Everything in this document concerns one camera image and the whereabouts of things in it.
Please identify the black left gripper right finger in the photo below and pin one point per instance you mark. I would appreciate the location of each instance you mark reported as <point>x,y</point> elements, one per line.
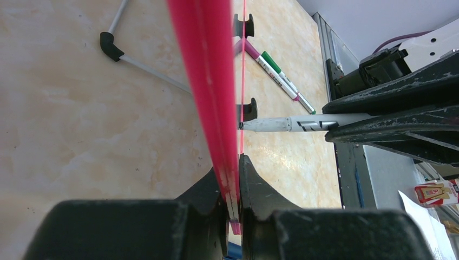
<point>273,227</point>

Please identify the black whiteboard stand foot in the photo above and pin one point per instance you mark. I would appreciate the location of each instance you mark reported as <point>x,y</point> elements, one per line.
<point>243,28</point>

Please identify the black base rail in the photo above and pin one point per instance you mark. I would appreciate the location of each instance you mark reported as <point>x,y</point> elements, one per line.
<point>353,174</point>

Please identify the black marker without cap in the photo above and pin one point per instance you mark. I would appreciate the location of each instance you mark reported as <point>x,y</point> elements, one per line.
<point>303,123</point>

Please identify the blue capped marker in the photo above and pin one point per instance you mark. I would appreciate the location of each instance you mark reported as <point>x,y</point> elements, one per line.
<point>234,251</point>

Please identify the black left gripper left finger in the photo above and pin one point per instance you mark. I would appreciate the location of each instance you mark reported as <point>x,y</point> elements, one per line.
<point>192,226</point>

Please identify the pink framed whiteboard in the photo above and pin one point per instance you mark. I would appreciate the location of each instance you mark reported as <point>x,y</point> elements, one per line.
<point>204,33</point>

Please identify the green capped marker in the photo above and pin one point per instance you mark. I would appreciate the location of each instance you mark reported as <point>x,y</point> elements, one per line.
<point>299,96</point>

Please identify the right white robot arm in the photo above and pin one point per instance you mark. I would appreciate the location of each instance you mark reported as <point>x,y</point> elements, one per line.
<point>419,51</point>

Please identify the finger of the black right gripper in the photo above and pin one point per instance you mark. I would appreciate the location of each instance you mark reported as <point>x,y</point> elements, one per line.
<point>427,134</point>
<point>434,84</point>

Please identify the purple capped marker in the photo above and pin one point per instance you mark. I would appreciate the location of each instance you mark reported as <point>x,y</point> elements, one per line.
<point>244,45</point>

